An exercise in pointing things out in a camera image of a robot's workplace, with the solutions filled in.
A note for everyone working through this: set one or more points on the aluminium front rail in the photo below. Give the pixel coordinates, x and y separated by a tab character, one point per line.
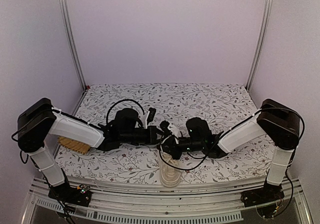
209	203

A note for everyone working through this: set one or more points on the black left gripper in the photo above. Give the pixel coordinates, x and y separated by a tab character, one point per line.
152	137

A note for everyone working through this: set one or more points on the yellow woven placemat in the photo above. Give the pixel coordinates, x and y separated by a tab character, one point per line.
73	145

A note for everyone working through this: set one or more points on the floral patterned table mat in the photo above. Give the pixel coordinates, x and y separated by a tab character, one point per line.
221	105

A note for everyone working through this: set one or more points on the left aluminium frame post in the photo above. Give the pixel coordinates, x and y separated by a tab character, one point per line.
72	44

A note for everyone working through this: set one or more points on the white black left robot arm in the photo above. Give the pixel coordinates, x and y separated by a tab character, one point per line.
43	119

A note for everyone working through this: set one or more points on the right aluminium frame post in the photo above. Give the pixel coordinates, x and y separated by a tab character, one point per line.
260	42

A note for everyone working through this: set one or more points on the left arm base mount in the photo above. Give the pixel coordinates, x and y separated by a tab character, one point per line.
80	195

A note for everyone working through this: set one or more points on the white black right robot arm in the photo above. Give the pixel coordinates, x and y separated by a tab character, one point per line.
283	125

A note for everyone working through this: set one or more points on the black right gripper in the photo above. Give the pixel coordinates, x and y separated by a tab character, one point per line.
171	149

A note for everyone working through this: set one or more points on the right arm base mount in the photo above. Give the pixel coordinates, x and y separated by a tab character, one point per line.
267	193

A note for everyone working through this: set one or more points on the cream lace platform sneaker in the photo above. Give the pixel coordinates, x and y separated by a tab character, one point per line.
170	176

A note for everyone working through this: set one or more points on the aluminium frame post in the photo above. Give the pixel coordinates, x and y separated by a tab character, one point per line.
260	42
72	44

